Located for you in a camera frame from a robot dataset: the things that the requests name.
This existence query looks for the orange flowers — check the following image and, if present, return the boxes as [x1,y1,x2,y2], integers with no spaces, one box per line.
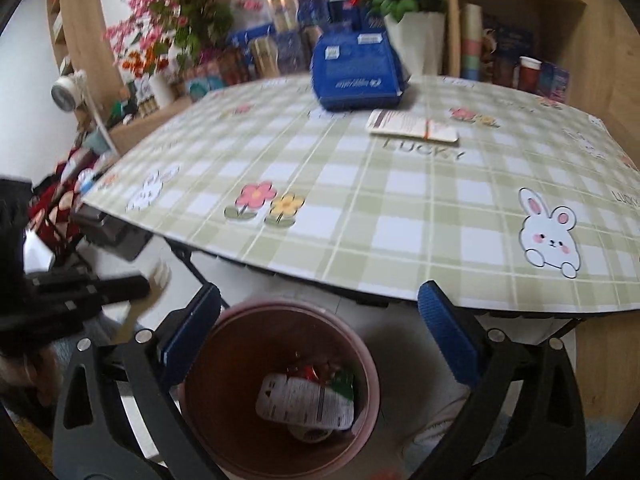
[122,42,171,78]

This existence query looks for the red snack wrapper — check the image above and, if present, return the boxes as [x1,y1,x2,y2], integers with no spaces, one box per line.
[295,362,333,383]

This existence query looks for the red jar white lid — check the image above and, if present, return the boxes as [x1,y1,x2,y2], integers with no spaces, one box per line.
[517,56,542,93]

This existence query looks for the brown pink-rimmed waste bin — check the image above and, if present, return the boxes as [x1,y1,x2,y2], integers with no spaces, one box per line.
[177,300,381,480]

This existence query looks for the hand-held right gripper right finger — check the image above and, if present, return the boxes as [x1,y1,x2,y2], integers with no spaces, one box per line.
[416,280,587,480]

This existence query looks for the small white desk fan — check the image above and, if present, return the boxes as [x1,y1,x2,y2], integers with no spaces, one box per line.
[51,70,121,156]

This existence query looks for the white cylindrical vase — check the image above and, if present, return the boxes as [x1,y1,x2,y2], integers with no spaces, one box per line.
[150,72,176,108]

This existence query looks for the purple blue small box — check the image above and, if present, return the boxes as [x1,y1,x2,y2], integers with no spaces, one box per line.
[540,62,571,103]

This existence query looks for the stack of pastel cups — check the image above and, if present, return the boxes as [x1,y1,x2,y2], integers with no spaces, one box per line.
[460,3,485,81]

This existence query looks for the green snack wrapper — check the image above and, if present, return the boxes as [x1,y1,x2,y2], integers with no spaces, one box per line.
[327,367,357,401]

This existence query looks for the wooden shelf unit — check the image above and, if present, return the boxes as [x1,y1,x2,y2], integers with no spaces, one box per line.
[445,0,640,421]

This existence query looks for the teal plastic bowls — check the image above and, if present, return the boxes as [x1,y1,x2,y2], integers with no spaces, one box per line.
[187,77,223,98]

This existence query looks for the cream round lid green label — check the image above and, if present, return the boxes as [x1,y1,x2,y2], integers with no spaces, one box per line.
[290,422,336,445]

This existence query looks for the white printed plastic packaging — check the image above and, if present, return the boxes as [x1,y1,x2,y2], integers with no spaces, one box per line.
[255,372,356,431]

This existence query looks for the green plaid bunny tablecloth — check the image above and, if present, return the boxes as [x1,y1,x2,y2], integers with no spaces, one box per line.
[80,74,640,313]

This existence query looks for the dark glass jar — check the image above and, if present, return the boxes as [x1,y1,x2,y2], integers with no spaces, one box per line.
[492,57,518,86]

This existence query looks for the low wooden sideboard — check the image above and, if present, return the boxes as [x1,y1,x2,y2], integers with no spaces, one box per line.
[107,77,236,156]

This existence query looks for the white faceted vase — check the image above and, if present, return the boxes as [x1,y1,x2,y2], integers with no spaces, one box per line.
[384,10,447,77]

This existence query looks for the white paper packet orange band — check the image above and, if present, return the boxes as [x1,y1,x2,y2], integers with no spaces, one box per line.
[367,109,460,143]

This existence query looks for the dark blue printed box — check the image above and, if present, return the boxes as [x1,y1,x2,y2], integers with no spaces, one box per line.
[482,15,533,88]

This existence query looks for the dark grey box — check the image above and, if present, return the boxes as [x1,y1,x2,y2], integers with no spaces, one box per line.
[70,205,156,261]

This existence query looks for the wooden bookshelf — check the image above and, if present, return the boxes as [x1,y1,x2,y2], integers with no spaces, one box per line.
[45,0,126,111]

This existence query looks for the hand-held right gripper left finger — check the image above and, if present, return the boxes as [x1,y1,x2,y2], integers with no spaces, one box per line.
[52,281,223,480]

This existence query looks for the stack of blue gift boxes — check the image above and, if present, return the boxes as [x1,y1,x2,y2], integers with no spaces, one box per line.
[227,0,371,81]

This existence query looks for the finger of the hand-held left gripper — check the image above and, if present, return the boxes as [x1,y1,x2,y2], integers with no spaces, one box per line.
[27,272,152,308]
[0,302,103,346]

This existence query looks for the pink blossom bouquet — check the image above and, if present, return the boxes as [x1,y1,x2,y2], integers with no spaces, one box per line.
[102,0,263,68]

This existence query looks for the blue cardboard box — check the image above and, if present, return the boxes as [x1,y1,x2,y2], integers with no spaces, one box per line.
[310,24,411,112]

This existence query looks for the row of small bottles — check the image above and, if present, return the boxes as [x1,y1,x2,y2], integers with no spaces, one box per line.
[132,82,161,118]

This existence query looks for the variegated green leaf plant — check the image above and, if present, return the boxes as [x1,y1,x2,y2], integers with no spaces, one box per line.
[175,5,236,71]

